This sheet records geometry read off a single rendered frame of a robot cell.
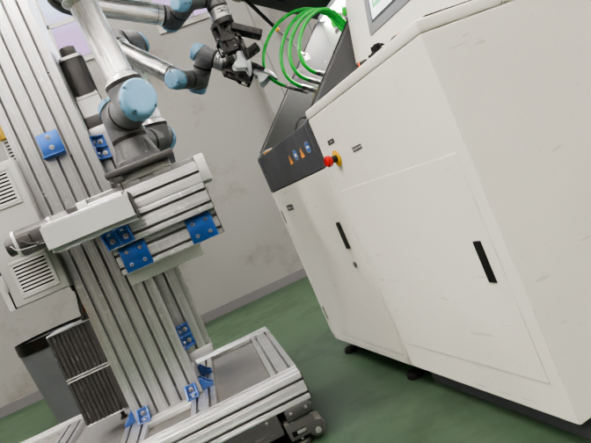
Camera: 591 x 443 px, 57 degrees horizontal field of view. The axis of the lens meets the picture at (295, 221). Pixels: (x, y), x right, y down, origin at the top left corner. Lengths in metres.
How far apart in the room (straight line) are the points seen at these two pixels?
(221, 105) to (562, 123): 3.90
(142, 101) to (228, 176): 3.16
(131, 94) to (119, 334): 0.83
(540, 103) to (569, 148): 0.12
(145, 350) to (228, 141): 3.10
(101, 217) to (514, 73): 1.16
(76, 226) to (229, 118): 3.35
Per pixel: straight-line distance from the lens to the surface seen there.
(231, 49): 2.00
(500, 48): 1.27
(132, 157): 1.80
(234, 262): 4.82
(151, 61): 2.27
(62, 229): 1.71
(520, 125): 1.25
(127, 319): 2.01
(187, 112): 4.91
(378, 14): 1.75
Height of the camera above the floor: 0.76
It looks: 3 degrees down
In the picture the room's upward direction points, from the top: 23 degrees counter-clockwise
